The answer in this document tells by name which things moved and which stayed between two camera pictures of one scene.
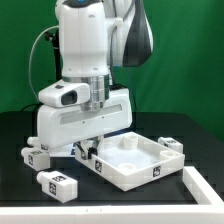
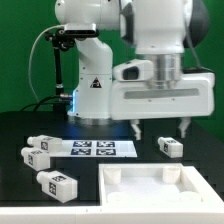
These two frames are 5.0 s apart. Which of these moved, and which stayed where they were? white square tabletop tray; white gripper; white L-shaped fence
Moved: white square tabletop tray; white gripper
Stayed: white L-shaped fence
